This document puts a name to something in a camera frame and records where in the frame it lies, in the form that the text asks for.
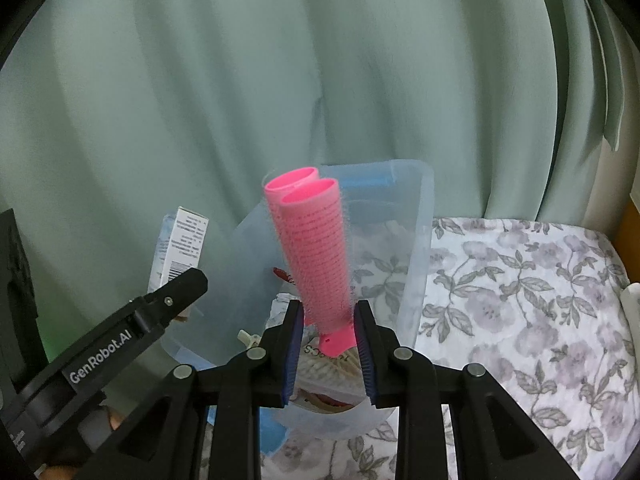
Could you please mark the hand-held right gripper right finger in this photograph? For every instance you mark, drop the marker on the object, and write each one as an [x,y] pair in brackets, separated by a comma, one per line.
[366,355]

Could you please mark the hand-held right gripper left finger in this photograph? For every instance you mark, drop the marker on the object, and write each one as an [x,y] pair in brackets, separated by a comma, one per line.
[292,355]

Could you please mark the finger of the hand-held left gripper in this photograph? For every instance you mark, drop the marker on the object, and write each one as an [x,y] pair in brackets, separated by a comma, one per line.
[175,295]

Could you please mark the white paper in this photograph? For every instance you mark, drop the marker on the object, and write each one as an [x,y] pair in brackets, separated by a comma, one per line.
[277,312]

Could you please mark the white and blue medicine box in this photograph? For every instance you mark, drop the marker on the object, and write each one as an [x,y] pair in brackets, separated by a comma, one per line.
[180,250]

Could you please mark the red hair claw clip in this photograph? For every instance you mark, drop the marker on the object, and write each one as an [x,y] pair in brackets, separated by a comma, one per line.
[282,275]

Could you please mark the pink hair roller clip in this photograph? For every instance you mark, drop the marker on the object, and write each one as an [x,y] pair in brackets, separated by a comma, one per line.
[315,250]

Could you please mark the translucent plastic storage container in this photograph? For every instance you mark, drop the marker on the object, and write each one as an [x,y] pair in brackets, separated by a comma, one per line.
[410,240]

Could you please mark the person's left hand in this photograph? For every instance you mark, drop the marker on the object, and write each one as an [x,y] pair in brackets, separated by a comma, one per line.
[116,419]

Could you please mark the pale green curtain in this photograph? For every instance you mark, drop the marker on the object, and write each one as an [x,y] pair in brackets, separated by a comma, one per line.
[150,110]

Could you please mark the white power strip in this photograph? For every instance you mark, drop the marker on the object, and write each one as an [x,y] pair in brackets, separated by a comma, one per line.
[631,302]

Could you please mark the orange wooden bed frame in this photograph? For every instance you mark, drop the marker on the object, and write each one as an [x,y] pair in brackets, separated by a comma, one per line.
[630,240]

